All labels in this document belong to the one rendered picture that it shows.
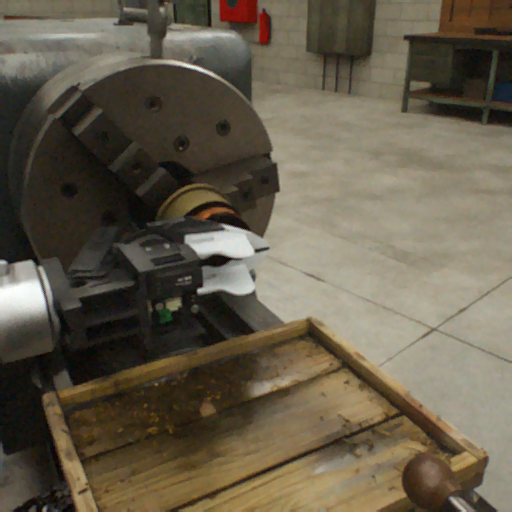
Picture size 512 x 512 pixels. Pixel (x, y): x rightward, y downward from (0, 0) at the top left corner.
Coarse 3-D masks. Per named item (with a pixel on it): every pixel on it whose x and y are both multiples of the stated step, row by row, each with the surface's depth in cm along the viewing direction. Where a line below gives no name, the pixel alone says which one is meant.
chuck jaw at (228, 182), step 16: (256, 160) 70; (192, 176) 68; (208, 176) 68; (224, 176) 67; (240, 176) 66; (256, 176) 68; (272, 176) 69; (224, 192) 63; (240, 192) 66; (256, 192) 69; (272, 192) 70; (240, 208) 64
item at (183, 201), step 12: (180, 192) 58; (192, 192) 58; (204, 192) 58; (216, 192) 60; (168, 204) 58; (180, 204) 57; (192, 204) 56; (204, 204) 56; (216, 204) 57; (228, 204) 58; (168, 216) 57; (192, 216) 56; (204, 216) 55; (216, 216) 55; (228, 216) 55; (240, 216) 60; (240, 228) 57
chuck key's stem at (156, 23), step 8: (152, 0) 62; (152, 8) 63; (160, 8) 63; (152, 16) 63; (160, 16) 63; (152, 24) 63; (160, 24) 63; (152, 32) 63; (160, 32) 63; (152, 40) 64; (160, 40) 64; (152, 48) 64; (160, 48) 65; (152, 56) 65; (160, 56) 65
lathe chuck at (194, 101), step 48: (48, 96) 63; (96, 96) 60; (144, 96) 62; (192, 96) 65; (240, 96) 67; (48, 144) 59; (144, 144) 64; (192, 144) 67; (240, 144) 70; (48, 192) 61; (96, 192) 63; (48, 240) 63
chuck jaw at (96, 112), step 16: (80, 96) 59; (64, 112) 59; (80, 112) 60; (96, 112) 57; (80, 128) 57; (96, 128) 57; (112, 128) 58; (96, 144) 57; (112, 144) 58; (128, 144) 59; (112, 160) 59; (128, 160) 58; (144, 160) 58; (128, 176) 58; (144, 176) 59; (160, 176) 58; (144, 192) 58; (160, 192) 58
